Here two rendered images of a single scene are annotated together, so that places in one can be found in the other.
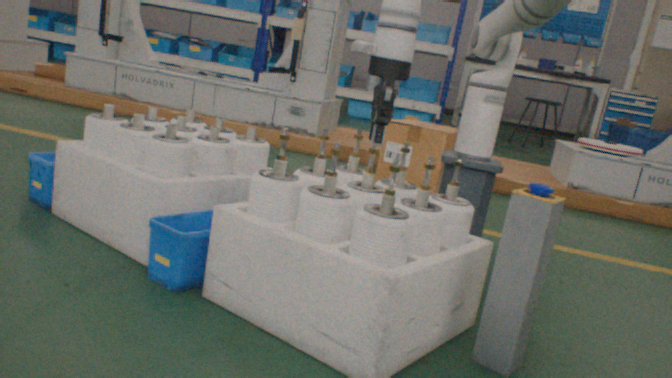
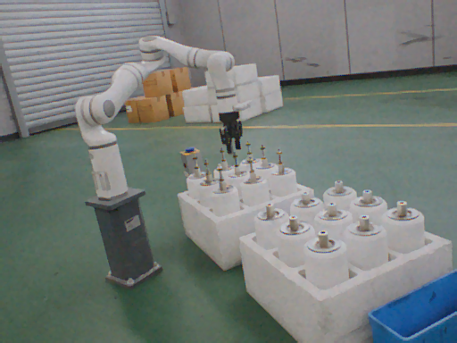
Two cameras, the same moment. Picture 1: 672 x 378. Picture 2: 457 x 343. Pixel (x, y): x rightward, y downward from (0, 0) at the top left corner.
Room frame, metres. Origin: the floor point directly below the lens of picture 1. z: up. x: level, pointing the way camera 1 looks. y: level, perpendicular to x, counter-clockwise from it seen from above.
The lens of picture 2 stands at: (2.36, 0.70, 0.69)
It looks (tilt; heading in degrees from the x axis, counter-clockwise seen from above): 16 degrees down; 212
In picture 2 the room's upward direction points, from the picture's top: 9 degrees counter-clockwise
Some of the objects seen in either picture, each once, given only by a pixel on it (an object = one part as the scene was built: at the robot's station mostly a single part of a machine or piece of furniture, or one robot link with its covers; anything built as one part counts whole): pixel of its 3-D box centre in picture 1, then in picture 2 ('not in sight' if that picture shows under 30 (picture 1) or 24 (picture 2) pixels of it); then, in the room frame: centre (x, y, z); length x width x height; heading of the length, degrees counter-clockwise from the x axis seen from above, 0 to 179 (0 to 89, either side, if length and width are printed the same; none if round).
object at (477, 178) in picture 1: (458, 214); (125, 236); (1.46, -0.32, 0.15); 0.15 x 0.15 x 0.30; 81
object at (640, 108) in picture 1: (618, 125); not in sight; (6.18, -2.73, 0.35); 0.59 x 0.47 x 0.69; 171
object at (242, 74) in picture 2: not in sight; (231, 76); (-1.51, -1.49, 0.45); 0.39 x 0.39 x 0.18; 81
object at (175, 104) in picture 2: not in sight; (171, 104); (-2.07, -2.80, 0.15); 0.30 x 0.24 x 0.30; 81
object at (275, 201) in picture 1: (271, 222); (284, 195); (1.05, 0.11, 0.16); 0.10 x 0.10 x 0.18
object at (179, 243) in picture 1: (220, 244); not in sight; (1.17, 0.22, 0.06); 0.30 x 0.11 x 0.12; 146
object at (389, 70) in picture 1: (386, 81); (229, 121); (1.08, -0.06, 0.45); 0.08 x 0.08 x 0.09
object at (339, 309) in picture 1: (351, 268); (244, 213); (1.08, -0.06, 0.09); 0.39 x 0.39 x 0.18; 55
